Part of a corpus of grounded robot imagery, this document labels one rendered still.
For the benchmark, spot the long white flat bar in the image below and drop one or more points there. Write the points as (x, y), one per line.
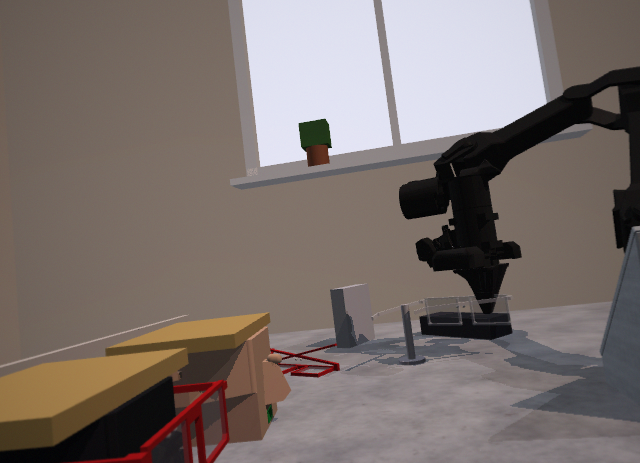
(90, 349)

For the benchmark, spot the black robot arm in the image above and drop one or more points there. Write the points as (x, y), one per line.
(478, 158)

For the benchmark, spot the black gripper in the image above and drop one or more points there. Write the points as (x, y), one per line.
(476, 258)

